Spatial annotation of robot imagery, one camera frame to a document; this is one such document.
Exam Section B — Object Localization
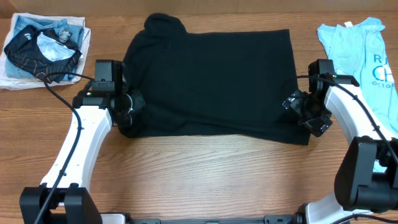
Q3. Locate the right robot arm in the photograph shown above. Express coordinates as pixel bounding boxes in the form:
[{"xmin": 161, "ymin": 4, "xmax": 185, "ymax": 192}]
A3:
[{"xmin": 282, "ymin": 59, "xmax": 397, "ymax": 223}]

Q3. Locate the light blue t-shirt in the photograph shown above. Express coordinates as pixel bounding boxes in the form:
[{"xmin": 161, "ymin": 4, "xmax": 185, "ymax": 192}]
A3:
[{"xmin": 317, "ymin": 17, "xmax": 398, "ymax": 174}]

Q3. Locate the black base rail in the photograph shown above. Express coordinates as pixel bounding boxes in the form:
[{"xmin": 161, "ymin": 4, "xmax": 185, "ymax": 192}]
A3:
[{"xmin": 129, "ymin": 215, "xmax": 296, "ymax": 224}]

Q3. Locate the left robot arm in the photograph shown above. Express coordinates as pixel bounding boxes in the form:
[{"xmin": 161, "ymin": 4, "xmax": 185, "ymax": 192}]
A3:
[{"xmin": 19, "ymin": 60, "xmax": 146, "ymax": 224}]

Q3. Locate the black t-shirt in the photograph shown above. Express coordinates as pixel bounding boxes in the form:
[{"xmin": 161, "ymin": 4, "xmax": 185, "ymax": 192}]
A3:
[{"xmin": 121, "ymin": 13, "xmax": 310, "ymax": 145}]

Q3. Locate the folded black patterned shirt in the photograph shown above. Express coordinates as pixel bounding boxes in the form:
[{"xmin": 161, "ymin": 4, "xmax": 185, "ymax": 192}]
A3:
[{"xmin": 4, "ymin": 25, "xmax": 82, "ymax": 83}]

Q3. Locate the folded beige cloth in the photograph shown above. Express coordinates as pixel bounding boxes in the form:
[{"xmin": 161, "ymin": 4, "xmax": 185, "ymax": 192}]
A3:
[{"xmin": 1, "ymin": 13, "xmax": 91, "ymax": 90}]

